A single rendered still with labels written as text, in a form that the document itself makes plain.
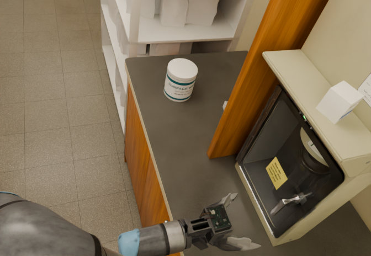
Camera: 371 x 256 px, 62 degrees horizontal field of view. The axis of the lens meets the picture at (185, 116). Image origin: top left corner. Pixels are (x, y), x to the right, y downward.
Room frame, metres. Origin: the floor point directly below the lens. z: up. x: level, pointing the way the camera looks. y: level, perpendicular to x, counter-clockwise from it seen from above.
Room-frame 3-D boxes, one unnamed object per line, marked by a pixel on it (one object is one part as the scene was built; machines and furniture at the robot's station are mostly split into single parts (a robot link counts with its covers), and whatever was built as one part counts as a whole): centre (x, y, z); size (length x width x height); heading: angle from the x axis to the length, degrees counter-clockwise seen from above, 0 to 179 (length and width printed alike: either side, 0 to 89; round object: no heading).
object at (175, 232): (0.29, -0.05, 1.17); 0.08 x 0.05 x 0.08; 30
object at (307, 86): (0.54, -0.27, 1.46); 0.32 x 0.11 x 0.10; 30
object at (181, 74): (1.02, 0.07, 1.02); 0.13 x 0.13 x 0.15
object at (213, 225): (0.33, -0.12, 1.18); 0.12 x 0.08 x 0.09; 120
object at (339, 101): (0.50, -0.29, 1.54); 0.05 x 0.05 x 0.06; 49
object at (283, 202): (0.46, -0.34, 1.17); 0.05 x 0.03 x 0.10; 120
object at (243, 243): (0.32, -0.23, 1.17); 0.09 x 0.03 x 0.06; 84
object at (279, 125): (0.57, -0.31, 1.19); 0.30 x 0.01 x 0.40; 30
